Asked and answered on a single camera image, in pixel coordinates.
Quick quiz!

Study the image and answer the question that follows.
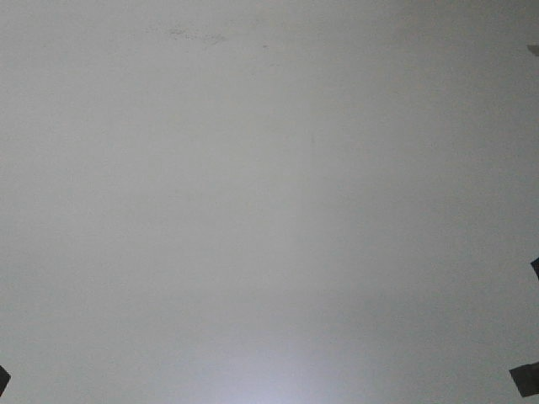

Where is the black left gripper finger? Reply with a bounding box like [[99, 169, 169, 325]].
[[0, 366, 11, 393]]

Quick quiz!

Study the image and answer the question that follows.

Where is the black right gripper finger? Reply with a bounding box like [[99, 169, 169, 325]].
[[531, 258, 539, 278], [510, 362, 539, 397]]

